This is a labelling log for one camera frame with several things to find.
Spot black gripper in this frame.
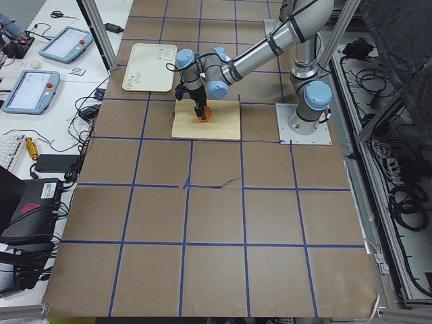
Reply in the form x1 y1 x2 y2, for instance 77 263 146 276
185 86 207 119

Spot orange fruit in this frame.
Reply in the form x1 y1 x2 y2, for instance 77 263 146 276
197 106 212 123

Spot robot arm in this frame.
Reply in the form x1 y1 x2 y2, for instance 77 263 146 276
173 0 334 122

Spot cream bear tray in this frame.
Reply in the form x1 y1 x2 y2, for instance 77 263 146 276
121 43 177 92

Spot bamboo cutting board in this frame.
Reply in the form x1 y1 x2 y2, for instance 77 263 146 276
168 99 242 142

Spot black power adapter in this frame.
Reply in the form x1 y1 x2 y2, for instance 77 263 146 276
104 22 124 34

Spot teach pendant upper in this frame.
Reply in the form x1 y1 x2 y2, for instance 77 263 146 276
38 26 93 63

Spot teach pendant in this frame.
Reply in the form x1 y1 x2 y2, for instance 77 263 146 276
1 70 60 115
38 26 93 63

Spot black power brick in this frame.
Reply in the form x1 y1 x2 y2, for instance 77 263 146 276
34 154 78 173

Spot teach pendant lower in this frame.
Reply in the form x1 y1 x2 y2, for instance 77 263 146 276
1 70 60 115

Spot gold cylinder tool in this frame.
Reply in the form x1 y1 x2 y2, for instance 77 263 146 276
26 137 39 161

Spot black scissors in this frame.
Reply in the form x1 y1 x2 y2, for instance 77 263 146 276
50 10 63 18

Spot white keyboard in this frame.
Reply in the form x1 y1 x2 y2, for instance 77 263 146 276
1 134 26 171

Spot black computer box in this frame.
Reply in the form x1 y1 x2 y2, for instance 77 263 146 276
1 178 62 246

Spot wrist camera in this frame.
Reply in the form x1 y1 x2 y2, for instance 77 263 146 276
175 83 187 101

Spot aluminium frame post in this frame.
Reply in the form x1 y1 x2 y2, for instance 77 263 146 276
76 0 118 72

